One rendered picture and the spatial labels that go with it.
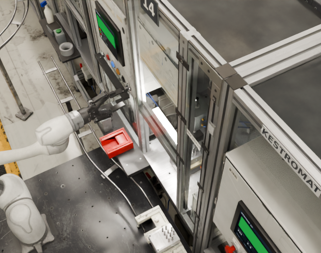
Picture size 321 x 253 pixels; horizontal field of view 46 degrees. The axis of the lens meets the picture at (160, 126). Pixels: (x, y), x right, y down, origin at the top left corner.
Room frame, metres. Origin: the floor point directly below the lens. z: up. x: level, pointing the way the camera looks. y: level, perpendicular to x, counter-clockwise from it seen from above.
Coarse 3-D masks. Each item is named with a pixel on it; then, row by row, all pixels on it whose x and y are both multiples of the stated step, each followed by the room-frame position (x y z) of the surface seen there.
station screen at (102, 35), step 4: (96, 12) 1.45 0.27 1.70; (96, 16) 1.46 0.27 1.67; (100, 16) 1.41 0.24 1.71; (104, 24) 1.37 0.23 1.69; (100, 28) 1.44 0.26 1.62; (108, 28) 1.33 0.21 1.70; (100, 32) 1.45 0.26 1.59; (112, 32) 1.29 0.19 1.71; (100, 36) 1.46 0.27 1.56; (104, 36) 1.40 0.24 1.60; (104, 40) 1.41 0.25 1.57; (108, 40) 1.36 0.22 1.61; (108, 44) 1.37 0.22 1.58; (108, 48) 1.37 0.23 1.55; (112, 48) 1.32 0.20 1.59; (112, 52) 1.33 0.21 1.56; (116, 52) 1.28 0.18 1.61; (116, 56) 1.29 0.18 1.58
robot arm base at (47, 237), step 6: (42, 216) 0.94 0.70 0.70; (48, 228) 0.87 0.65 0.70; (48, 234) 0.83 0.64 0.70; (42, 240) 0.79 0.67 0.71; (48, 240) 0.80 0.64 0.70; (24, 246) 0.77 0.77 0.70; (30, 246) 0.77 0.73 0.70; (36, 246) 0.76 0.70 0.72; (24, 252) 0.74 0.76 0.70; (42, 252) 0.74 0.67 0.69
